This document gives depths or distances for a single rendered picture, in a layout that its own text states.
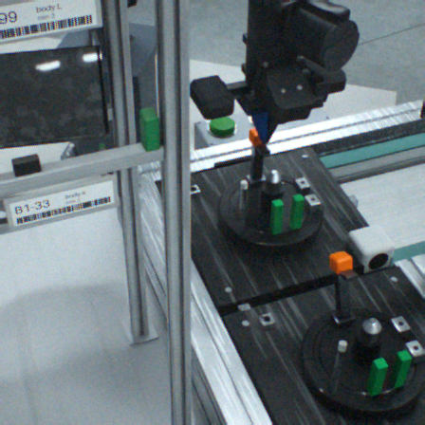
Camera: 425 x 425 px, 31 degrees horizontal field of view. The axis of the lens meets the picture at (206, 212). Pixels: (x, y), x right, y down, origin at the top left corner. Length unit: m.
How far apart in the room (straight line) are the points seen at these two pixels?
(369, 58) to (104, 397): 2.45
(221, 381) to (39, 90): 0.41
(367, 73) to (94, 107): 2.58
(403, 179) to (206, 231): 0.35
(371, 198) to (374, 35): 2.27
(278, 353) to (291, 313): 0.06
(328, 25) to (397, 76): 2.34
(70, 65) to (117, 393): 0.50
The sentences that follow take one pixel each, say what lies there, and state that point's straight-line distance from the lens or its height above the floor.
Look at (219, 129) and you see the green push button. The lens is 1.18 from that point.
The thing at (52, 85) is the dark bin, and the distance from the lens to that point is 0.62.
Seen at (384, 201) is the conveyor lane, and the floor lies 0.92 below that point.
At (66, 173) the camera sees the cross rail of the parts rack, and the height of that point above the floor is 1.31.
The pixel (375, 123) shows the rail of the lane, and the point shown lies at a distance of 1.25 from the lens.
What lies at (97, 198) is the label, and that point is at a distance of 0.61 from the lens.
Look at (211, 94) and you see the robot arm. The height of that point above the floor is 1.17.
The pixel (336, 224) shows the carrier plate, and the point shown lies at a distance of 1.04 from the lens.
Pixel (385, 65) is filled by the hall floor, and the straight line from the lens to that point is 3.21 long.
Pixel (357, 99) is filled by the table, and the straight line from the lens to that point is 1.47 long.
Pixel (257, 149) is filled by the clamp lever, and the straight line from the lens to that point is 1.01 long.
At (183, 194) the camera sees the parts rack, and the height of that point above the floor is 1.26.
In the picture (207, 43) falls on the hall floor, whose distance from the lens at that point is 3.27.
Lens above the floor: 1.69
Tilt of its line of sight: 44 degrees down
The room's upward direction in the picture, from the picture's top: 1 degrees clockwise
